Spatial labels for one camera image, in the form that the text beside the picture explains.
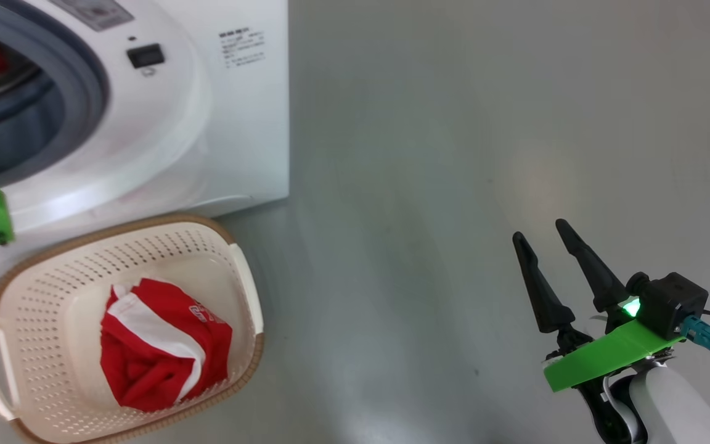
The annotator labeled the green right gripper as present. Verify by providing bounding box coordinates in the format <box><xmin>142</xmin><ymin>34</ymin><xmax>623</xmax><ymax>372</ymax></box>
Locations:
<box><xmin>512</xmin><ymin>218</ymin><xmax>686</xmax><ymax>394</ymax></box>

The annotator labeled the cream perforated laundry basket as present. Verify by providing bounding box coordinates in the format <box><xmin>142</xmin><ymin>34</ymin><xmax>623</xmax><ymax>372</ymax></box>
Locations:
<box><xmin>0</xmin><ymin>212</ymin><xmax>265</xmax><ymax>444</ymax></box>

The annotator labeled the black door lock slot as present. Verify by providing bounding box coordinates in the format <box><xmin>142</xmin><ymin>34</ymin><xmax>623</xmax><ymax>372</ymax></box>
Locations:
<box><xmin>126</xmin><ymin>43</ymin><xmax>166</xmax><ymax>70</ymax></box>

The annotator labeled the white front-load washing machine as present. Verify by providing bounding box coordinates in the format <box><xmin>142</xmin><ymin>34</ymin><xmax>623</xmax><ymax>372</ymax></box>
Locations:
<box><xmin>0</xmin><ymin>0</ymin><xmax>290</xmax><ymax>282</ymax></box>

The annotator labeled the grey caution sticker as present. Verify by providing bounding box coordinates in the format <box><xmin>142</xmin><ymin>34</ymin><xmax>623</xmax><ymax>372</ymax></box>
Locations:
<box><xmin>49</xmin><ymin>0</ymin><xmax>134</xmax><ymax>32</ymax></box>

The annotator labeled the round white filter cover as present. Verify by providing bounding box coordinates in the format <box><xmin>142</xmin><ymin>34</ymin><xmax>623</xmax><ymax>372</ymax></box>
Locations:
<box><xmin>198</xmin><ymin>193</ymin><xmax>257</xmax><ymax>214</ymax></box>

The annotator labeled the black warning text label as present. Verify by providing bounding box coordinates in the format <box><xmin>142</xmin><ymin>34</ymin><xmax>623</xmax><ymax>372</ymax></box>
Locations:
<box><xmin>218</xmin><ymin>27</ymin><xmax>267</xmax><ymax>69</ymax></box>

